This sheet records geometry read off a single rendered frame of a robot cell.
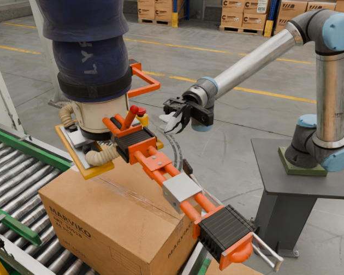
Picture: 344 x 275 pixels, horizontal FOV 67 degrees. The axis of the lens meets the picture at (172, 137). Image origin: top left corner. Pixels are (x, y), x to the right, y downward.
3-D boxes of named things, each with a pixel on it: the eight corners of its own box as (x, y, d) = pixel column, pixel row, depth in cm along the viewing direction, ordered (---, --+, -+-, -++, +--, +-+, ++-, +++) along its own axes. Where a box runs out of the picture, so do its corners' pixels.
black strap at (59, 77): (52, 79, 86) (48, 67, 84) (116, 65, 97) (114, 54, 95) (73, 106, 71) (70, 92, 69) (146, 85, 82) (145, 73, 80)
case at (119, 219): (60, 244, 134) (36, 190, 111) (113, 195, 162) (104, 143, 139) (154, 315, 108) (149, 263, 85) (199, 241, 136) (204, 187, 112)
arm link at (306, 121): (310, 135, 155) (319, 109, 145) (328, 153, 141) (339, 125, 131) (286, 138, 154) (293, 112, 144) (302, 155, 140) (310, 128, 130)
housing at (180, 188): (160, 196, 61) (160, 182, 58) (184, 184, 64) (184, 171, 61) (178, 216, 56) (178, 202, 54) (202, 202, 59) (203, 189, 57)
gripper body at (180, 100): (162, 123, 89) (178, 108, 98) (184, 130, 86) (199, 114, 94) (161, 103, 85) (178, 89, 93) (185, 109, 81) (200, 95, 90)
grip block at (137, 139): (115, 150, 75) (112, 133, 72) (144, 139, 80) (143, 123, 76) (128, 166, 70) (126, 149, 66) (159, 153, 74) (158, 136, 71)
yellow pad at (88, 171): (55, 130, 102) (51, 119, 99) (80, 122, 106) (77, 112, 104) (85, 181, 79) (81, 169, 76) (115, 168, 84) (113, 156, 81)
